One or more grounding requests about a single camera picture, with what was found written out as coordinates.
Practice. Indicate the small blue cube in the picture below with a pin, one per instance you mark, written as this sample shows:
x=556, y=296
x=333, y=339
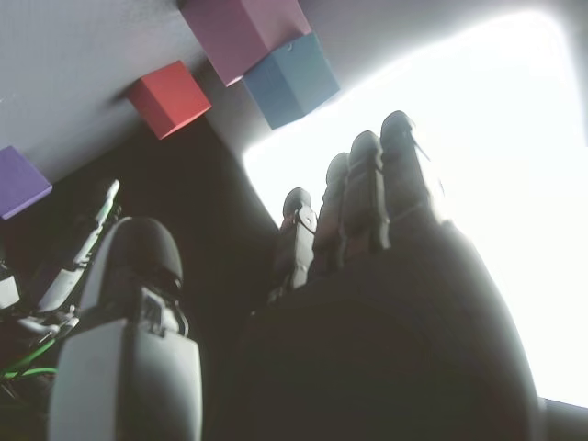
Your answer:
x=294, y=78

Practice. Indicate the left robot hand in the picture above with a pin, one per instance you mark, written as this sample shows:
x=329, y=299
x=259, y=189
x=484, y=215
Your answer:
x=376, y=331

